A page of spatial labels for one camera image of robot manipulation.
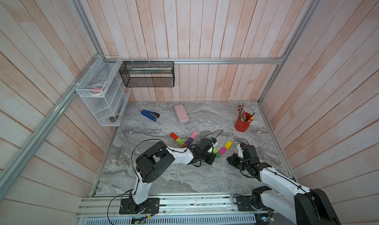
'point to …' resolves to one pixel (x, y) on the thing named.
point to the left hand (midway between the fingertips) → (214, 159)
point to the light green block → (215, 150)
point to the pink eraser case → (181, 113)
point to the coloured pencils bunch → (242, 113)
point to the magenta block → (222, 150)
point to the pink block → (194, 134)
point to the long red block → (174, 136)
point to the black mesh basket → (148, 74)
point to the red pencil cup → (242, 126)
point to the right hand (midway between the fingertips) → (226, 157)
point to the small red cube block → (184, 145)
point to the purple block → (189, 141)
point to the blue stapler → (151, 115)
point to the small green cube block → (218, 155)
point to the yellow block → (228, 144)
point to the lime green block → (180, 141)
